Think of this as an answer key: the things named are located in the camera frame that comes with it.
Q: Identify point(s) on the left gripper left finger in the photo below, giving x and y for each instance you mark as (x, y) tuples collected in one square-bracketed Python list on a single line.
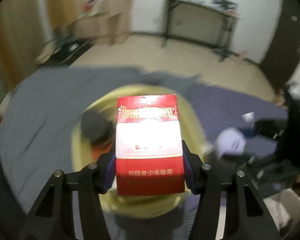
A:
[(106, 171)]

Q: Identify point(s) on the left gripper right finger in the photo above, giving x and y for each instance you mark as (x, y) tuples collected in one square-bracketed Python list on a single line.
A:
[(193, 175)]

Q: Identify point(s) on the red white cigarette carton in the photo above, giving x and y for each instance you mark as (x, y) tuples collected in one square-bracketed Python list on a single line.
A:
[(148, 146)]

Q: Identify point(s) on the small red lighter box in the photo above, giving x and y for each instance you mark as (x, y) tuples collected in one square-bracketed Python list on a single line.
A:
[(97, 151)]

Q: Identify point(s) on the yellow oval tray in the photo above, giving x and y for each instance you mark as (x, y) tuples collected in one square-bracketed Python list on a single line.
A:
[(140, 207)]

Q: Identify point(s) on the black foam cylinder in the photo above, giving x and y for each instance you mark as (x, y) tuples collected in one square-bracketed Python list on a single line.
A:
[(96, 128)]

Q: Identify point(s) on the lavender plush toy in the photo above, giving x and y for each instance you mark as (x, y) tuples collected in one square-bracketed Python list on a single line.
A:
[(230, 141)]

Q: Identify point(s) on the grey cloth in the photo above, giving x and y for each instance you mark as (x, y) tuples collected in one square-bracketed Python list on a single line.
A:
[(36, 129)]

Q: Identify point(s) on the dark door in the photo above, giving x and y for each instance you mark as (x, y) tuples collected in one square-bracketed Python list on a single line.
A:
[(283, 55)]

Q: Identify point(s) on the black open suitcase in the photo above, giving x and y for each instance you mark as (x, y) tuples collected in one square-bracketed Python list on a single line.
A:
[(67, 54)]

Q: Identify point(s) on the black folding table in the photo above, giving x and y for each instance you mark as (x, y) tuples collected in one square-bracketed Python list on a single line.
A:
[(207, 24)]

